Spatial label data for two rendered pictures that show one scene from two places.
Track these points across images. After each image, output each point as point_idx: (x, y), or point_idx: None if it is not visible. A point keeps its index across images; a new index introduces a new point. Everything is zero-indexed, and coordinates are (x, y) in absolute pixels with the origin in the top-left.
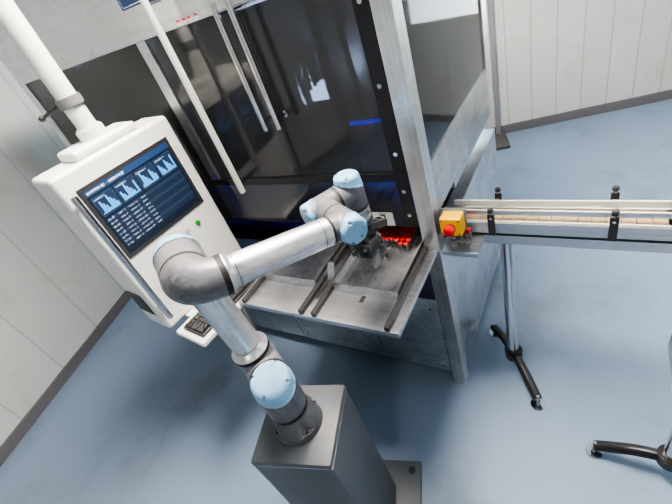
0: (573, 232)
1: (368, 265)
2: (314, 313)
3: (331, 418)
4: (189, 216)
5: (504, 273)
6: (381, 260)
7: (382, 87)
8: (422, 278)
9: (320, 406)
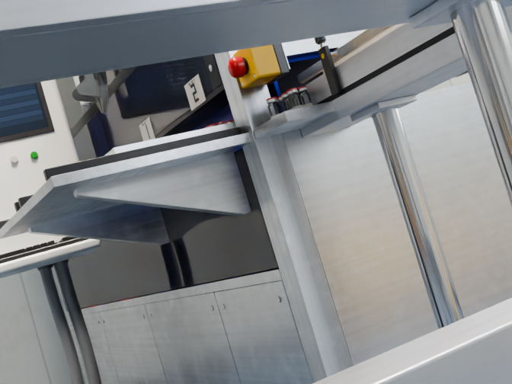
0: (422, 30)
1: (84, 100)
2: (20, 197)
3: None
4: (24, 142)
5: (400, 206)
6: (99, 89)
7: None
8: (180, 148)
9: None
